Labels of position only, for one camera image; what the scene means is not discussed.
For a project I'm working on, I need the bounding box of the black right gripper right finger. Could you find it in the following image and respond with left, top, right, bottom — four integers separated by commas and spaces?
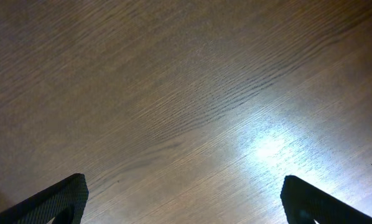
281, 175, 372, 224

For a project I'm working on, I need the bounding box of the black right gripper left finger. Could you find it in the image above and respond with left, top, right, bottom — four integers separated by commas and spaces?
0, 173, 89, 224

